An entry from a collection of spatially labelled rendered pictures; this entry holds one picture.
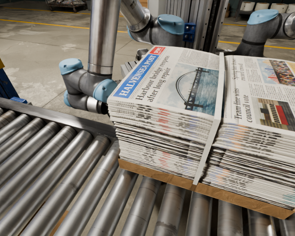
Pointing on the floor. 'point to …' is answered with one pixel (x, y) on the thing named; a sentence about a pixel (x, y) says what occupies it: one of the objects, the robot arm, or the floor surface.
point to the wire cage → (66, 3)
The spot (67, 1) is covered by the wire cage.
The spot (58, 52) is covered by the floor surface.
